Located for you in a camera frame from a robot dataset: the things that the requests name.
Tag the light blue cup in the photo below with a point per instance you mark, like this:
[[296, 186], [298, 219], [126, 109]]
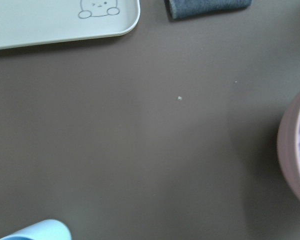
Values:
[[49, 229]]

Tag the grey folded cloth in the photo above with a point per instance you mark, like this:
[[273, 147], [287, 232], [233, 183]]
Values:
[[180, 9]]

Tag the pink bowl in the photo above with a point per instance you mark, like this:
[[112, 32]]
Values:
[[288, 145]]

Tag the cream rabbit tray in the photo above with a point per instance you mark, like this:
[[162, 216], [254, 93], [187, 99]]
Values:
[[37, 22]]

